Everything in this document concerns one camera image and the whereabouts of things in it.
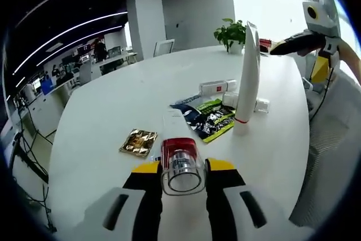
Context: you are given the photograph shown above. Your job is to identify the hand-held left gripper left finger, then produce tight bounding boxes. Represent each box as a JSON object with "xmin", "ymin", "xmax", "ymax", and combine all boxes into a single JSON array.
[{"xmin": 84, "ymin": 161, "xmax": 164, "ymax": 241}]

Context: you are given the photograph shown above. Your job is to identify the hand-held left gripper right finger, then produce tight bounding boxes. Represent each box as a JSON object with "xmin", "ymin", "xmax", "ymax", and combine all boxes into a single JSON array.
[{"xmin": 205, "ymin": 158, "xmax": 294, "ymax": 241}]

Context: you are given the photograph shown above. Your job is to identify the clear skincare bottle red collar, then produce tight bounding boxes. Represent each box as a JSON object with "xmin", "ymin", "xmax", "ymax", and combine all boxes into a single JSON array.
[{"xmin": 160, "ymin": 137, "xmax": 205, "ymax": 196}]

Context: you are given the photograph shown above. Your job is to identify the gold foil skincare sachet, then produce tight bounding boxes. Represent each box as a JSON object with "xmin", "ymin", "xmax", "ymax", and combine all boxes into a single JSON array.
[{"xmin": 118, "ymin": 128, "xmax": 159, "ymax": 158}]

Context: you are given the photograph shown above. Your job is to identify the white skincare cream tube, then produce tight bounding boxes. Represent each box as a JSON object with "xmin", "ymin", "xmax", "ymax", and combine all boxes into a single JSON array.
[{"xmin": 233, "ymin": 20, "xmax": 261, "ymax": 136}]

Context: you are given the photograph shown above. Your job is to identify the green black skincare packet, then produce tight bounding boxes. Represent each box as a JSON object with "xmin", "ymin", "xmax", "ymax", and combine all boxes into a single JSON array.
[{"xmin": 170, "ymin": 95, "xmax": 236, "ymax": 144}]

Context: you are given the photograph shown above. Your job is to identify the red box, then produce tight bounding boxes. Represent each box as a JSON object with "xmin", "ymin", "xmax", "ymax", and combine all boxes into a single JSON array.
[{"xmin": 258, "ymin": 38, "xmax": 273, "ymax": 54}]

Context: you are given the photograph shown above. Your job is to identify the potted green plant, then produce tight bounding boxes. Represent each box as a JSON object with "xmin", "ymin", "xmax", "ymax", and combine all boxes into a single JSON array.
[{"xmin": 213, "ymin": 18, "xmax": 248, "ymax": 54}]

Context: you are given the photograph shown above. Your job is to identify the white mesh office chair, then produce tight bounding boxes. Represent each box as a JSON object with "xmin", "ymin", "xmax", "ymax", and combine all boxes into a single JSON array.
[{"xmin": 289, "ymin": 68, "xmax": 361, "ymax": 228}]

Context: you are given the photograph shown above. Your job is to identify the blue box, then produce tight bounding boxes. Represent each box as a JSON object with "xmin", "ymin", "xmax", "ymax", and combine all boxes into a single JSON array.
[{"xmin": 41, "ymin": 78, "xmax": 55, "ymax": 94}]

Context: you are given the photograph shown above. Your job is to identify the black cable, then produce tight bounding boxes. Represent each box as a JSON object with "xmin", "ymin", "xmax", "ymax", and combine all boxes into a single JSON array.
[{"xmin": 309, "ymin": 65, "xmax": 337, "ymax": 118}]

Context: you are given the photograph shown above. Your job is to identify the floor cables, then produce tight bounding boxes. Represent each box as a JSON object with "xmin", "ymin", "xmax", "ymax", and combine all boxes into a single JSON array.
[{"xmin": 11, "ymin": 108, "xmax": 59, "ymax": 232}]

